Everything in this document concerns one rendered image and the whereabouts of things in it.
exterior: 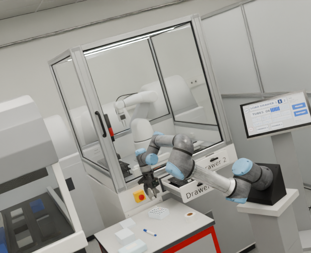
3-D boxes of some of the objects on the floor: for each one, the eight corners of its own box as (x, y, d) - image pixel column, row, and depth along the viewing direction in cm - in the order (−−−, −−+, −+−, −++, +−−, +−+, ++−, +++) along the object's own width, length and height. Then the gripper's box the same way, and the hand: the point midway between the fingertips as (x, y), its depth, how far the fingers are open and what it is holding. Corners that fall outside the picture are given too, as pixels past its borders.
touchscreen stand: (339, 246, 294) (312, 121, 275) (280, 254, 306) (249, 135, 287) (326, 216, 341) (302, 107, 322) (274, 224, 353) (248, 119, 334)
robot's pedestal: (324, 293, 252) (300, 188, 237) (305, 324, 232) (278, 211, 217) (282, 282, 273) (257, 185, 259) (262, 310, 254) (233, 207, 239)
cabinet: (262, 247, 323) (239, 159, 308) (156, 309, 286) (124, 213, 270) (203, 216, 410) (183, 146, 395) (116, 260, 373) (90, 185, 357)
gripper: (145, 174, 250) (154, 204, 254) (157, 167, 257) (166, 196, 261) (137, 173, 256) (146, 203, 260) (148, 167, 263) (157, 195, 267)
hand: (152, 197), depth 263 cm, fingers open, 3 cm apart
